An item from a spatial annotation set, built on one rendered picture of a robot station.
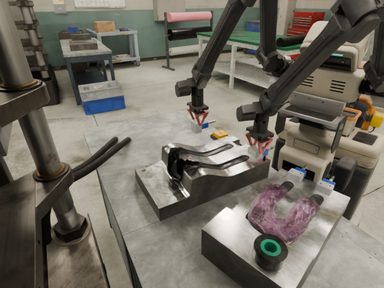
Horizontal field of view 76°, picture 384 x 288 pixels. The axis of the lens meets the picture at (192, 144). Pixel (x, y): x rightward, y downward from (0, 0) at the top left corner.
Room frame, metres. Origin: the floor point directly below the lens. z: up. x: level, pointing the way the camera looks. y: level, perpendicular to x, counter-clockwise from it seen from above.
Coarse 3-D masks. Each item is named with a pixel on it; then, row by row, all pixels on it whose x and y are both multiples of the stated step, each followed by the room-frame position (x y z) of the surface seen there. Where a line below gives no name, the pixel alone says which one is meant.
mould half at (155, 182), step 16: (176, 144) 0.91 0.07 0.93; (208, 144) 0.99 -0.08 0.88; (224, 144) 0.98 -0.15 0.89; (192, 160) 0.78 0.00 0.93; (208, 160) 0.84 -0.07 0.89; (224, 160) 0.85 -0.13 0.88; (256, 160) 0.84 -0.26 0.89; (144, 176) 0.78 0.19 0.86; (160, 176) 0.78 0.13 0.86; (192, 176) 0.68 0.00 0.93; (208, 176) 0.70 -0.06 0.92; (224, 176) 0.73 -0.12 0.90; (240, 176) 0.77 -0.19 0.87; (256, 176) 0.81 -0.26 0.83; (144, 192) 0.74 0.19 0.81; (160, 192) 0.69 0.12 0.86; (176, 192) 0.68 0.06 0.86; (192, 192) 0.66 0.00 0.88; (208, 192) 0.70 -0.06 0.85; (224, 192) 0.73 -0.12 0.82; (160, 208) 0.61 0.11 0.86; (176, 208) 0.63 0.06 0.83
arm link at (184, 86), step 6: (192, 78) 1.08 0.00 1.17; (204, 78) 1.02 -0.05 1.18; (180, 84) 1.04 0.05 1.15; (186, 84) 1.04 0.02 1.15; (192, 84) 1.05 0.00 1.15; (198, 84) 1.03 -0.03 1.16; (204, 84) 1.02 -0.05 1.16; (180, 90) 1.03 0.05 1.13; (186, 90) 1.04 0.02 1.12; (180, 96) 1.04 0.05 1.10
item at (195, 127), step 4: (192, 120) 1.10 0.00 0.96; (196, 120) 1.10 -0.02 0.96; (192, 124) 1.09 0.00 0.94; (196, 124) 1.06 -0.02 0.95; (204, 124) 1.08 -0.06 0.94; (208, 124) 1.10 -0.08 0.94; (192, 128) 1.09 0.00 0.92; (196, 128) 1.06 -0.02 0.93; (200, 128) 1.07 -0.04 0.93; (204, 128) 1.08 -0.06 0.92; (196, 132) 1.06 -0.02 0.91; (200, 132) 1.07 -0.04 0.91
